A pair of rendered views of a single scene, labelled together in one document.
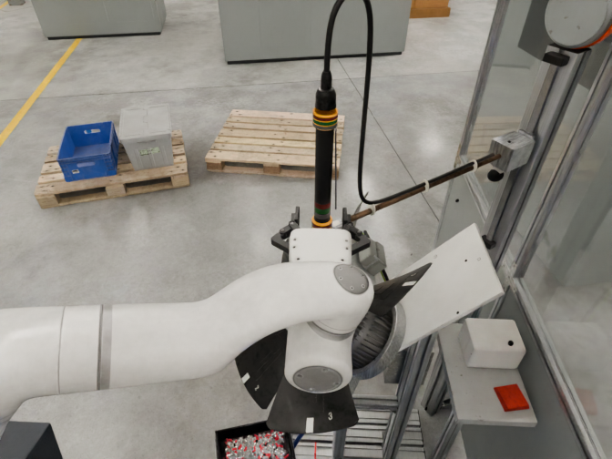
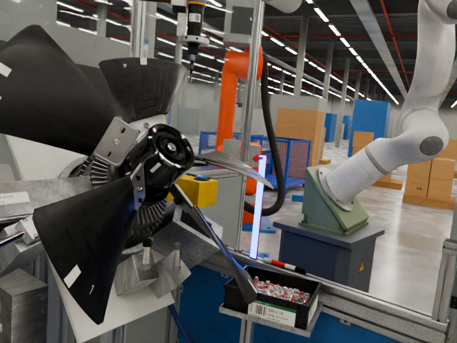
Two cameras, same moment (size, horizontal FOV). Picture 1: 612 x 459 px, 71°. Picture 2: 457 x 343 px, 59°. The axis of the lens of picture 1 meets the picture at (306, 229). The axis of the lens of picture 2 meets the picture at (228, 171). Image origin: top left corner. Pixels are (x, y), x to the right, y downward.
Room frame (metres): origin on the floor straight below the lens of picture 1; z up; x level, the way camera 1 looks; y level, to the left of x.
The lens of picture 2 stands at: (1.42, 0.59, 1.29)
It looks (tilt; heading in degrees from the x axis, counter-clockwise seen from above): 8 degrees down; 214
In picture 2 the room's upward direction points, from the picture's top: 5 degrees clockwise
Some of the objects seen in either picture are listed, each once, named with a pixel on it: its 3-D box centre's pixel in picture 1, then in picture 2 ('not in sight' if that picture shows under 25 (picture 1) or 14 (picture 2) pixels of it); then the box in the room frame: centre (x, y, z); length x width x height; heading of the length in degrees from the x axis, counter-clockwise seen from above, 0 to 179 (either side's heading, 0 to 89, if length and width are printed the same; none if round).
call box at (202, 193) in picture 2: not in sight; (190, 191); (0.31, -0.31, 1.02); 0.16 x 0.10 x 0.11; 87
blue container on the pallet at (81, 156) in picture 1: (90, 150); not in sight; (3.24, 1.86, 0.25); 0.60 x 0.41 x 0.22; 16
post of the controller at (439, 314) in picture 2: not in sight; (445, 280); (0.35, 0.51, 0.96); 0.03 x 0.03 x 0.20; 87
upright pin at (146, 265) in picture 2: not in sight; (146, 254); (0.81, -0.02, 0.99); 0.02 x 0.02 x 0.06
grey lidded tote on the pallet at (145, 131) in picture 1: (149, 137); not in sight; (3.38, 1.38, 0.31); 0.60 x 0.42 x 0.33; 16
